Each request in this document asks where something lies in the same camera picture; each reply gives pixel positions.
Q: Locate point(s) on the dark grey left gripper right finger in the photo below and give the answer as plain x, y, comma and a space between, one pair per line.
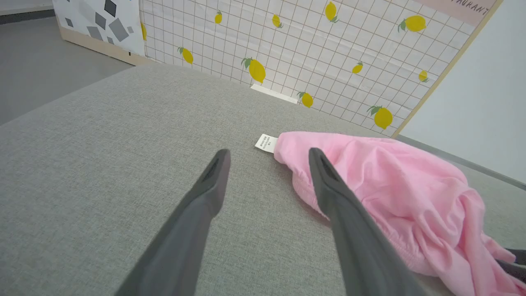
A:
353, 238

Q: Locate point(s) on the white panel with grey shapes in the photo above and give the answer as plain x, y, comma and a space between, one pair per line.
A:
82, 20

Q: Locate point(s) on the pink garment with white label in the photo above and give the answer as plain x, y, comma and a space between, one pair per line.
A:
394, 185

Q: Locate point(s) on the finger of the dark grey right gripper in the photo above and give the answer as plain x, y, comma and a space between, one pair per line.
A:
518, 256
514, 271

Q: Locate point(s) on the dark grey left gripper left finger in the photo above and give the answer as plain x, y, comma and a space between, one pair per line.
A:
189, 230

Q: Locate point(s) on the lemon print grid screen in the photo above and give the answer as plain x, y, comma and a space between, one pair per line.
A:
308, 49

